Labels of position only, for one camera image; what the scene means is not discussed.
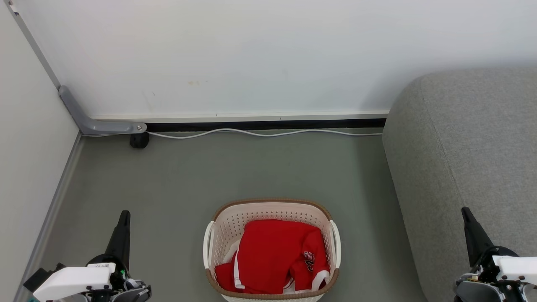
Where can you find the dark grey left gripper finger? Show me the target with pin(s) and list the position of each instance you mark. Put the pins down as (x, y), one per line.
(121, 239)

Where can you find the grey fabric sofa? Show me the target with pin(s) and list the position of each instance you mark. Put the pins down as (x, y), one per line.
(470, 151)

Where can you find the grey floor skirting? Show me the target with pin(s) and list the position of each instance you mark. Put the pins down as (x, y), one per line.
(54, 209)

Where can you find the black baseboard strip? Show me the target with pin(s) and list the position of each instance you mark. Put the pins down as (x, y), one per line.
(268, 125)

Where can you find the red jersey with white trim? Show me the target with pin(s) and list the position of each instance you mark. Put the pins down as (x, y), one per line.
(272, 256)

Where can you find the black caster wheel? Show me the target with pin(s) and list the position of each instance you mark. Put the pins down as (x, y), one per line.
(139, 140)

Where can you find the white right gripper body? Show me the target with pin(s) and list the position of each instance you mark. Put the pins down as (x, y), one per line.
(518, 268)

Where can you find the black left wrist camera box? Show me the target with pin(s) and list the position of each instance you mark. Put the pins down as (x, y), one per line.
(35, 279)

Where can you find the white perforated laundry basket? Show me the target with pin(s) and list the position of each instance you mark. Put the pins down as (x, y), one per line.
(235, 218)

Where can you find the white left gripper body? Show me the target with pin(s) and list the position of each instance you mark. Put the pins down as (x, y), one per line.
(73, 279)

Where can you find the white wall trim strip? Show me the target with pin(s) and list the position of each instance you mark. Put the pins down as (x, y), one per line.
(251, 116)

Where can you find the grey metal partition foot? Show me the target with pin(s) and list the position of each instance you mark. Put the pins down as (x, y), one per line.
(90, 125)

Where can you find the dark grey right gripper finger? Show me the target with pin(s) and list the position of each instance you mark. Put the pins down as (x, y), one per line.
(476, 237)

